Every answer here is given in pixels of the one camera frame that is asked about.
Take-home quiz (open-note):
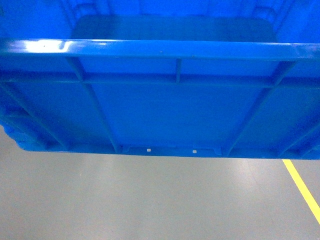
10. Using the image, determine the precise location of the blue plastic crate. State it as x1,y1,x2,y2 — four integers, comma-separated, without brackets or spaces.
0,0,320,160

